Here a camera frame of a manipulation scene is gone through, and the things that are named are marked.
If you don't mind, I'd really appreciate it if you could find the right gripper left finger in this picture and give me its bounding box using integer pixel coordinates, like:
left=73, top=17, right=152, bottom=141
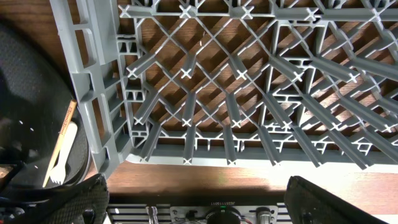
left=1, top=174, right=109, bottom=223

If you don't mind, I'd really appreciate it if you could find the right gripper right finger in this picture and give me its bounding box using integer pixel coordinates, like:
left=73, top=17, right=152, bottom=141
left=284, top=176, right=384, bottom=224

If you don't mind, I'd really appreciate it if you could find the white plastic fork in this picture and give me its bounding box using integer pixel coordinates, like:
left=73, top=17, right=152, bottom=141
left=50, top=121, right=78, bottom=185

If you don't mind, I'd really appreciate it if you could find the wooden chopstick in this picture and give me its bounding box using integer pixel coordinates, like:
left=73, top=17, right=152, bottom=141
left=42, top=100, right=77, bottom=188

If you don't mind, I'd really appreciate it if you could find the robot base control panel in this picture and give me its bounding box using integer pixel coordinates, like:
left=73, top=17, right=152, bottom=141
left=107, top=202, right=292, bottom=224

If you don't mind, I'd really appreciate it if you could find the grey dishwasher rack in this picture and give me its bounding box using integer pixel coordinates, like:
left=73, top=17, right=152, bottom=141
left=50, top=0, right=397, bottom=176

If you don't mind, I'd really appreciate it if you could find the black round tray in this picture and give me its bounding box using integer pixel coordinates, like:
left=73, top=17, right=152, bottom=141
left=1, top=25, right=73, bottom=189

